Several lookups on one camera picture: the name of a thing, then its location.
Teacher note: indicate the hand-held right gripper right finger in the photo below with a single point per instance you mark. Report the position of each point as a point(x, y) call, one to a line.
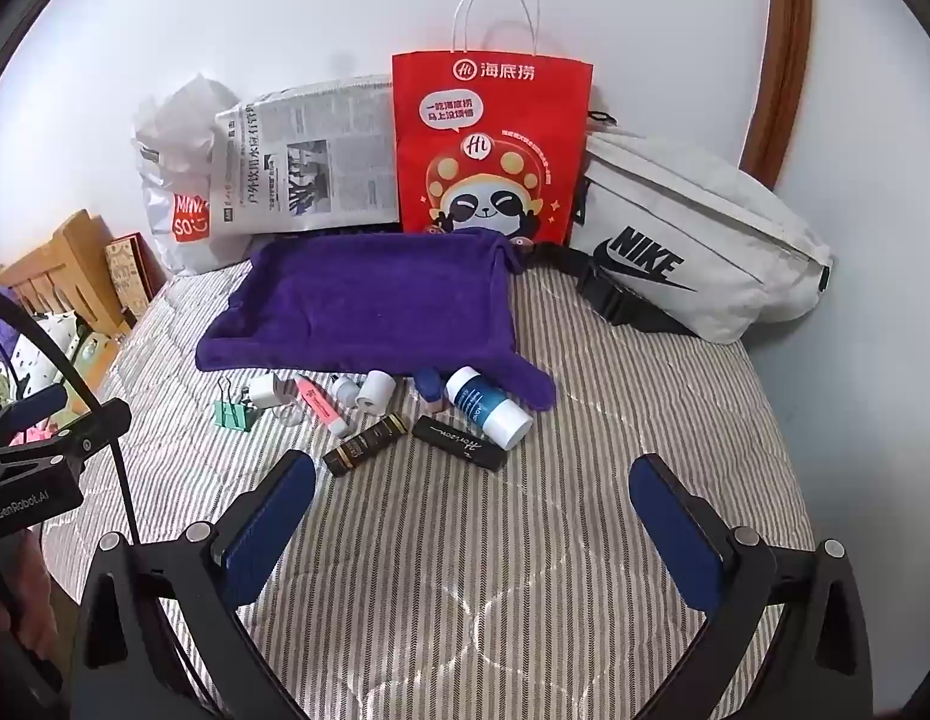
point(675, 532)

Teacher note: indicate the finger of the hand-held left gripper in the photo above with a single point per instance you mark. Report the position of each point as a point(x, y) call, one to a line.
point(34, 401)
point(75, 435)

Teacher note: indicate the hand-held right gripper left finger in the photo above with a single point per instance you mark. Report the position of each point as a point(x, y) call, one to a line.
point(274, 517)

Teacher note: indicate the small clear plastic cup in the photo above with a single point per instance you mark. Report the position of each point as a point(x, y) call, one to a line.
point(289, 417)

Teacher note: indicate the green binder clip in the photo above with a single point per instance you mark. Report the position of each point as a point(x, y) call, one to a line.
point(235, 415)

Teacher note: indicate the black and gold tube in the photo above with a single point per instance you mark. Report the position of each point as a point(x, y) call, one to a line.
point(364, 444)

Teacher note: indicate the pink highlighter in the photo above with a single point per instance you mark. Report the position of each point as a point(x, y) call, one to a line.
point(319, 401)

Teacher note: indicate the white charger plug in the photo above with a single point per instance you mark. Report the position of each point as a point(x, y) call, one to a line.
point(266, 391)

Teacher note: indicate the small white bottle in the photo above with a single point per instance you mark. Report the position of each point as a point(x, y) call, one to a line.
point(345, 390)

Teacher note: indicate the small blue bottle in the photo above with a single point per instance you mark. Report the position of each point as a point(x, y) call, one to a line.
point(429, 386)

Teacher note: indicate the white bottle with blue label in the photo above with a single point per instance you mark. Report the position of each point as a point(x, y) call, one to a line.
point(487, 409)

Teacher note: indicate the person's left hand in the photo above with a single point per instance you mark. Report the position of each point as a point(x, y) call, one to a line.
point(36, 600)

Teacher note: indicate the white dotted cloth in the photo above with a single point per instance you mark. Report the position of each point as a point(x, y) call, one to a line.
point(52, 345)

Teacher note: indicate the brown patterned box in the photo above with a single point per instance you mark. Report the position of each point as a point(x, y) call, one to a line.
point(131, 270)

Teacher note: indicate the striped bedsheet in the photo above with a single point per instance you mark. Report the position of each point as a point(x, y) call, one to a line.
point(435, 577)

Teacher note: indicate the purple towel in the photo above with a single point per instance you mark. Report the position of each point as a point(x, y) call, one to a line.
point(360, 300)

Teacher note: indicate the white plastic shopping bag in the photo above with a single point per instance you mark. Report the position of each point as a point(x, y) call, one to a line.
point(172, 157)

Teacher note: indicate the white waist bag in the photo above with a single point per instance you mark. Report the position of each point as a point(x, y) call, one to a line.
point(697, 202)

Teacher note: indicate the folded newspaper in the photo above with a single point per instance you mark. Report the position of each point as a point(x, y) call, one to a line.
point(315, 157)

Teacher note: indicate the red paper bag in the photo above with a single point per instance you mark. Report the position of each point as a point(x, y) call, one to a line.
point(495, 127)

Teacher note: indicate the brown wooden frame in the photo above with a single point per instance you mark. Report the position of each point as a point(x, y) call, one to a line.
point(784, 52)

